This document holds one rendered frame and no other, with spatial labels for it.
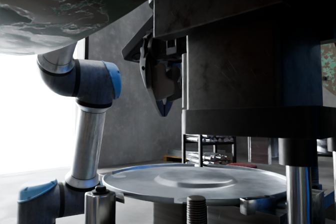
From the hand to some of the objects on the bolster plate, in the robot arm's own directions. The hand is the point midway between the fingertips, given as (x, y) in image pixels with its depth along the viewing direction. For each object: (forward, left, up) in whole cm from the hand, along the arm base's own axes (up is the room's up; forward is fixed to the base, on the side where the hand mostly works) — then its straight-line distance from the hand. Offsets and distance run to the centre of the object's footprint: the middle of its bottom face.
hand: (160, 109), depth 52 cm
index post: (+10, -16, -19) cm, 27 cm away
